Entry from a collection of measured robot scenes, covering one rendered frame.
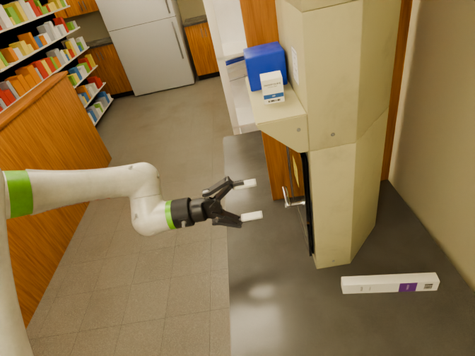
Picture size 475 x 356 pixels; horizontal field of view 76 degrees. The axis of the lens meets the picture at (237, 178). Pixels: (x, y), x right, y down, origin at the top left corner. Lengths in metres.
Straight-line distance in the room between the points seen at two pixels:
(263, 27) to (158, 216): 0.65
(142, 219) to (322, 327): 0.61
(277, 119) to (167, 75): 5.21
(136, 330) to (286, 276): 1.43
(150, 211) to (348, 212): 0.58
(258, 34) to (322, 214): 0.56
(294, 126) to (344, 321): 0.58
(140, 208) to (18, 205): 0.31
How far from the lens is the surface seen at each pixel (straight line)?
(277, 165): 1.20
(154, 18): 5.64
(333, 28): 0.65
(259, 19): 0.99
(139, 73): 5.92
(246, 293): 1.05
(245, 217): 0.99
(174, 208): 0.94
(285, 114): 0.70
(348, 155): 0.78
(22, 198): 0.87
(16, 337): 0.71
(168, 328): 2.21
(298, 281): 1.05
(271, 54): 0.83
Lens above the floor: 1.83
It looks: 37 degrees down
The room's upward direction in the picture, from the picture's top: 14 degrees counter-clockwise
